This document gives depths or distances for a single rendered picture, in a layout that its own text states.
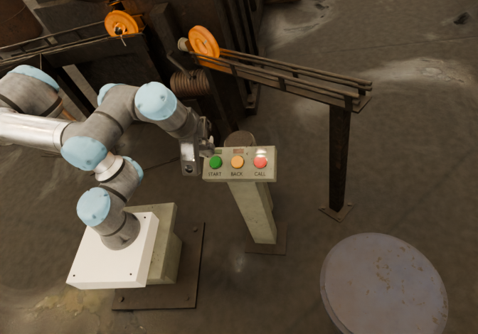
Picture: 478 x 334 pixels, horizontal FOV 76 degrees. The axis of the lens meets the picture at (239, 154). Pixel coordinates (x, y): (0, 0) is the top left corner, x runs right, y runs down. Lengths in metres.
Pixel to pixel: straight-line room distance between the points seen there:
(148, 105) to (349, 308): 0.73
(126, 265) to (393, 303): 0.87
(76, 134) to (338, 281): 0.77
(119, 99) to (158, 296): 1.03
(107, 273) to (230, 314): 0.53
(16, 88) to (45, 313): 1.18
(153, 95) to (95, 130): 0.14
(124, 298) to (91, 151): 1.06
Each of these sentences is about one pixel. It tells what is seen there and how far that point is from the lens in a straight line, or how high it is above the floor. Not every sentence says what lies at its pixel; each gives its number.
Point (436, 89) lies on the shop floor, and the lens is 2.13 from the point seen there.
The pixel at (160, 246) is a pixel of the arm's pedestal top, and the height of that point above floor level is 0.30.
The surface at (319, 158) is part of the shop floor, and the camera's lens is 1.70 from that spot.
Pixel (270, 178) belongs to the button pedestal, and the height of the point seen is 0.58.
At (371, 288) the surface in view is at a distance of 0.97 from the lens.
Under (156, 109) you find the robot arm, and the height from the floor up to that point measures 0.99.
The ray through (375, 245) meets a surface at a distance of 1.01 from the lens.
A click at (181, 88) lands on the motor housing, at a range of 1.55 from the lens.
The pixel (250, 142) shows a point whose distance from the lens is 1.13.
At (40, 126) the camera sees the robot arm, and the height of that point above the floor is 0.99.
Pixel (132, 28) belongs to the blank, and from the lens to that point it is 1.69.
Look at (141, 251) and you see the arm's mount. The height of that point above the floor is 0.37.
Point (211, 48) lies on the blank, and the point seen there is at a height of 0.72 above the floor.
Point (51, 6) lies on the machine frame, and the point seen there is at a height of 0.87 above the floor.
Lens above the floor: 1.36
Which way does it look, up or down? 49 degrees down
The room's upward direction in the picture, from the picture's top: 20 degrees counter-clockwise
